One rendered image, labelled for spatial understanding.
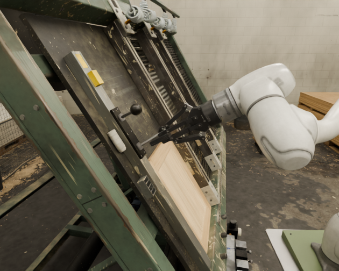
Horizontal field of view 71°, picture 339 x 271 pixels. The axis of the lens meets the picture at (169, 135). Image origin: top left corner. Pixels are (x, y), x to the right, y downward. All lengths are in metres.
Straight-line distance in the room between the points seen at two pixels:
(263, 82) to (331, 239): 0.87
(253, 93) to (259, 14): 5.96
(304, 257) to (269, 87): 0.98
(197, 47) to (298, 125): 5.79
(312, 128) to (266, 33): 6.05
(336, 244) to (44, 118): 1.21
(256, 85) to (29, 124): 0.57
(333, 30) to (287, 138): 6.72
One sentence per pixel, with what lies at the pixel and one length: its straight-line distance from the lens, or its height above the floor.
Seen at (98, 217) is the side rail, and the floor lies 1.30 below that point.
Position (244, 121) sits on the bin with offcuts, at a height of 0.19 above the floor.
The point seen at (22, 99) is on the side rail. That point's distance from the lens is 0.68.
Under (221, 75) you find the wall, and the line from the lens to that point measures 6.40.
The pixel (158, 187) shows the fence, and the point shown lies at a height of 1.25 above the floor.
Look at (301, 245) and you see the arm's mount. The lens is 1.49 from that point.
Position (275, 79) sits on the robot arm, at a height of 1.65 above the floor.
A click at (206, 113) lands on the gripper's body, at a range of 0.69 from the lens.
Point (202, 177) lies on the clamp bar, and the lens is 1.33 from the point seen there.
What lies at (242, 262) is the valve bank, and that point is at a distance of 1.34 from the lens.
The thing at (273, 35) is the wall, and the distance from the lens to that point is 6.67.
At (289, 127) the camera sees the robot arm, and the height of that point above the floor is 1.57.
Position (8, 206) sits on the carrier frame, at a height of 0.78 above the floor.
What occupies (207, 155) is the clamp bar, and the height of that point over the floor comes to 1.01.
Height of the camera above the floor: 1.73
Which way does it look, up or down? 20 degrees down
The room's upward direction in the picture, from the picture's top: straight up
